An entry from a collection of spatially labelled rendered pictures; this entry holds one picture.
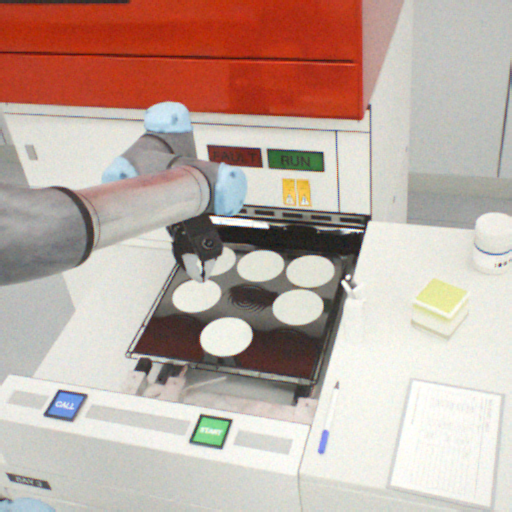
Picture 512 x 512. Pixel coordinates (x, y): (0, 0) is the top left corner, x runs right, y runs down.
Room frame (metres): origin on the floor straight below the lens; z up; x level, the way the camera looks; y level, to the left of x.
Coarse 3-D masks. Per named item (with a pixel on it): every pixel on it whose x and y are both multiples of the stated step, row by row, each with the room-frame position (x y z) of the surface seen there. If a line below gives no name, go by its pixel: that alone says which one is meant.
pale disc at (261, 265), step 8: (248, 256) 1.22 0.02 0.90; (256, 256) 1.21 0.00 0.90; (264, 256) 1.21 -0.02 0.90; (272, 256) 1.21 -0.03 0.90; (280, 256) 1.20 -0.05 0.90; (240, 264) 1.20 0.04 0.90; (248, 264) 1.19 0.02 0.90; (256, 264) 1.19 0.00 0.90; (264, 264) 1.18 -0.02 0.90; (272, 264) 1.18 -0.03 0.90; (280, 264) 1.18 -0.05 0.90; (240, 272) 1.17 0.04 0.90; (248, 272) 1.17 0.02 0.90; (256, 272) 1.16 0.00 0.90; (264, 272) 1.16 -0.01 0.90; (272, 272) 1.16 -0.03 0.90; (256, 280) 1.14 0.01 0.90
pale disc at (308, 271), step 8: (304, 256) 1.19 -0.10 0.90; (312, 256) 1.19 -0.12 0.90; (296, 264) 1.17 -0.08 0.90; (304, 264) 1.17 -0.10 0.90; (312, 264) 1.16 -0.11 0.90; (320, 264) 1.16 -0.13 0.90; (328, 264) 1.16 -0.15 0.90; (288, 272) 1.15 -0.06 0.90; (296, 272) 1.15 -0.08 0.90; (304, 272) 1.14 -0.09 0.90; (312, 272) 1.14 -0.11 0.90; (320, 272) 1.13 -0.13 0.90; (328, 272) 1.13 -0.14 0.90; (296, 280) 1.12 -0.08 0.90; (304, 280) 1.12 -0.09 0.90; (312, 280) 1.11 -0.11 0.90; (320, 280) 1.11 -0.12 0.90; (328, 280) 1.11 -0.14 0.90
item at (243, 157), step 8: (216, 152) 1.32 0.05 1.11; (224, 152) 1.31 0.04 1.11; (232, 152) 1.30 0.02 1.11; (240, 152) 1.30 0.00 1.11; (248, 152) 1.29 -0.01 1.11; (256, 152) 1.29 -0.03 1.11; (216, 160) 1.32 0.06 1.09; (224, 160) 1.31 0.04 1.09; (232, 160) 1.31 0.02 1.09; (240, 160) 1.30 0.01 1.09; (248, 160) 1.29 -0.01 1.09; (256, 160) 1.29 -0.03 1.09
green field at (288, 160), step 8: (272, 152) 1.27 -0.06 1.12; (280, 152) 1.27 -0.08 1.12; (288, 152) 1.26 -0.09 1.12; (296, 152) 1.26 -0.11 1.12; (272, 160) 1.27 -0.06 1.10; (280, 160) 1.27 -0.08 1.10; (288, 160) 1.26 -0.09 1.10; (296, 160) 1.26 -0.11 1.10; (304, 160) 1.25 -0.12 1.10; (312, 160) 1.24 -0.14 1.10; (320, 160) 1.24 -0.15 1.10; (288, 168) 1.26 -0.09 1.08; (296, 168) 1.26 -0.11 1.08; (304, 168) 1.25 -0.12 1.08; (312, 168) 1.24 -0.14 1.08; (320, 168) 1.24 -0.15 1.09
